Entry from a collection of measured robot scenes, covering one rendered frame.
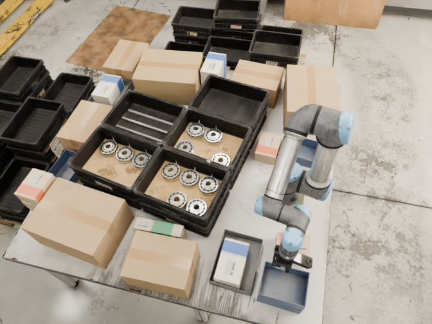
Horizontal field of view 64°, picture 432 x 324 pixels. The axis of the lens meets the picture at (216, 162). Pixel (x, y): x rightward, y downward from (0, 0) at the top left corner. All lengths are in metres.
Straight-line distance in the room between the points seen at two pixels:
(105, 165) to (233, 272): 0.90
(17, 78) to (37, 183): 1.55
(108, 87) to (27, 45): 2.34
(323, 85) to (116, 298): 1.90
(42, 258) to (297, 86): 1.69
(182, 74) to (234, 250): 1.16
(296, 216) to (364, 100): 2.29
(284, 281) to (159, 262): 0.57
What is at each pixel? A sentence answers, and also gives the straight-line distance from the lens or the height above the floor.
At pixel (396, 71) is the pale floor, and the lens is 3.94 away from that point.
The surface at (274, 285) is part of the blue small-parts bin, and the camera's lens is 1.68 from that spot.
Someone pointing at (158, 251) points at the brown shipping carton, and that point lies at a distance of 1.66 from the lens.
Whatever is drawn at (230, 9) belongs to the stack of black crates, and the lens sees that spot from 3.55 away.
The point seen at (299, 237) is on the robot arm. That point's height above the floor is 1.18.
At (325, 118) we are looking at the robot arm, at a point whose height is 1.40.
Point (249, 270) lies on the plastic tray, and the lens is 1.76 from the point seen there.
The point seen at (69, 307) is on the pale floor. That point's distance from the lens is 2.67.
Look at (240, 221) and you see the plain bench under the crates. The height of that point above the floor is 0.70.
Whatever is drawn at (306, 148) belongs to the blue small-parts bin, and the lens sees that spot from 2.14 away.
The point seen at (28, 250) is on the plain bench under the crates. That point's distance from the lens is 2.08.
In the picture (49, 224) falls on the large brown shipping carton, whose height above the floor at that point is 0.90.
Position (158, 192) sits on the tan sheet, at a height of 0.83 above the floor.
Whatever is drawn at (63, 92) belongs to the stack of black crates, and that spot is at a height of 0.38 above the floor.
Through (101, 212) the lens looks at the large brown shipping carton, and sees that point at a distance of 1.77.
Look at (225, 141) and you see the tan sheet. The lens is 1.97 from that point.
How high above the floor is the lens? 2.39
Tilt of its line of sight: 56 degrees down
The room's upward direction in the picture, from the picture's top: 4 degrees counter-clockwise
